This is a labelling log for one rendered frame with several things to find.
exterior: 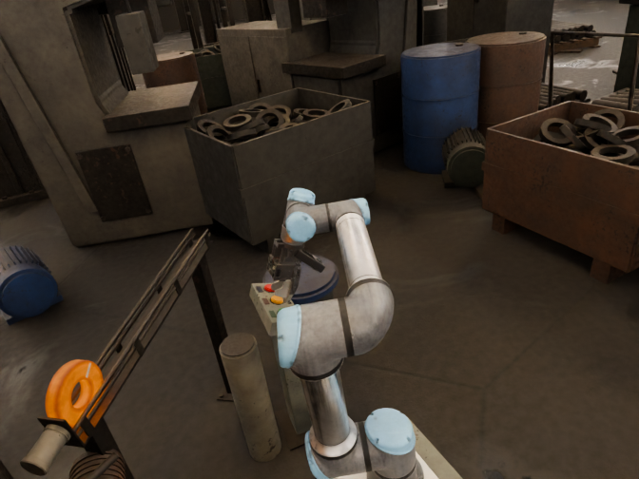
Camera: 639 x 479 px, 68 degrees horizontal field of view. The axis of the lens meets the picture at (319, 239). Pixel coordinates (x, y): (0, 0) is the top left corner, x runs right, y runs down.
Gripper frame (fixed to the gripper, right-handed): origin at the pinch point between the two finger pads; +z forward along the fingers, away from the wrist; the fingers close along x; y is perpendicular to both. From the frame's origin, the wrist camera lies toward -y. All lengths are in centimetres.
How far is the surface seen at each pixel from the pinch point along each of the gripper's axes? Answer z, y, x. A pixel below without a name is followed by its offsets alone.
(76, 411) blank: 17, 57, 20
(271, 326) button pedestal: 6.6, 5.4, 4.5
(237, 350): 18.5, 13.1, -0.5
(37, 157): 27, 88, -216
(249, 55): -50, -71, -345
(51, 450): 19, 62, 28
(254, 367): 23.9, 7.3, 1.9
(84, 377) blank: 11, 56, 15
